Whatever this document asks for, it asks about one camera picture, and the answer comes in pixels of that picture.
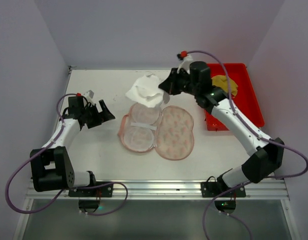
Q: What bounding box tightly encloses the red plastic tray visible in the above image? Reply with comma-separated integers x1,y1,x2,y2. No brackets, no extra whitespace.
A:
204,63,264,132

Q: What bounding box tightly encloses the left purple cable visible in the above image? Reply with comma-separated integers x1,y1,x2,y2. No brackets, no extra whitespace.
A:
5,93,129,217

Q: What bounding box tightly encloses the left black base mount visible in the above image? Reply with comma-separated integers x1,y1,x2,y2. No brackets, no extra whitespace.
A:
68,181,113,213

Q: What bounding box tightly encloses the mustard yellow bra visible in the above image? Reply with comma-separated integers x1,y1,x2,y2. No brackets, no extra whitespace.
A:
211,75,238,98

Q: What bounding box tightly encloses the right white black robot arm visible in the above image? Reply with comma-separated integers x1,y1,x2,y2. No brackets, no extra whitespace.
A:
159,61,284,191

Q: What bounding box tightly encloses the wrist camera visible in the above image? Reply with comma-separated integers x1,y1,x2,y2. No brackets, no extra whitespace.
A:
177,51,194,73
77,90,94,105

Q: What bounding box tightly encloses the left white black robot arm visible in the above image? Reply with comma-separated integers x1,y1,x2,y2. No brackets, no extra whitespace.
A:
30,94,115,192

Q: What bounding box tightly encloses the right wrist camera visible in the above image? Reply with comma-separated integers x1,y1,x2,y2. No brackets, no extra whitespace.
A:
177,51,194,73

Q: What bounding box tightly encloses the aluminium mounting rail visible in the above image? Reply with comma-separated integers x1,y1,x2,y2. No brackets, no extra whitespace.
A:
26,178,287,200

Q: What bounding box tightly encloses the floral mesh laundry bag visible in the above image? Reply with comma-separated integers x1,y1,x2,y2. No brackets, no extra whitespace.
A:
118,103,194,161

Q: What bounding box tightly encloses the white bra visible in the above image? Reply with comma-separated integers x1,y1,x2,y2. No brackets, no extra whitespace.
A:
125,74,170,108

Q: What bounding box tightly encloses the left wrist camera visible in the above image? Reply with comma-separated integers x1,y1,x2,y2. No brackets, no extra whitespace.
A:
77,90,94,105

